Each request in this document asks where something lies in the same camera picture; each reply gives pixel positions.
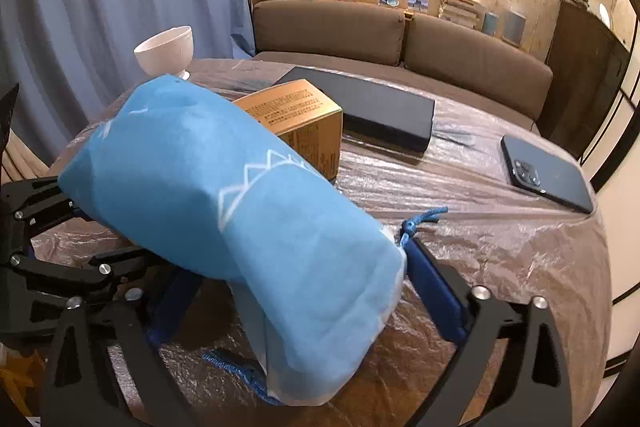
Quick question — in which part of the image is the blue drawstring bag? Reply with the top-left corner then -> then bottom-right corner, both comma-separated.
57,74 -> 449,408

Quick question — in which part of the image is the gold cardboard box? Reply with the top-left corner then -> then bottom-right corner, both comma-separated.
234,79 -> 343,181

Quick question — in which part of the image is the white ceramic bowl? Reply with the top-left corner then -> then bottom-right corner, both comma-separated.
134,26 -> 194,80

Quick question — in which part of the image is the blue curtain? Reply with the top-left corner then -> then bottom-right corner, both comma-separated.
1,0 -> 255,162

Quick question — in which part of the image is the blue smartphone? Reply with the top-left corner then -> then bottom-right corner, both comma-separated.
500,135 -> 593,215

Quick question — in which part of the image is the shoji screen divider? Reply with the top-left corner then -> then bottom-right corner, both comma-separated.
582,30 -> 639,405

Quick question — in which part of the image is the black tablet case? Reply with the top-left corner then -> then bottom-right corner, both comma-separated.
274,66 -> 435,154

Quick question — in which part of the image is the dark wooden cabinet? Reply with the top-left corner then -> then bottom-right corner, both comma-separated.
537,0 -> 630,158

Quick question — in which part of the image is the grey speaker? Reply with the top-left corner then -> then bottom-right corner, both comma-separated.
501,10 -> 526,48

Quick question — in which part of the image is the light blue cup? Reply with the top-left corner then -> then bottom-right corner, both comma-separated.
482,11 -> 499,37

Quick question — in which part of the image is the brown sofa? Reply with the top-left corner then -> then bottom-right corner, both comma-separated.
253,0 -> 553,131

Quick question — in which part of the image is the stack of books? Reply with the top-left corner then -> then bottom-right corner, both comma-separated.
438,0 -> 487,30

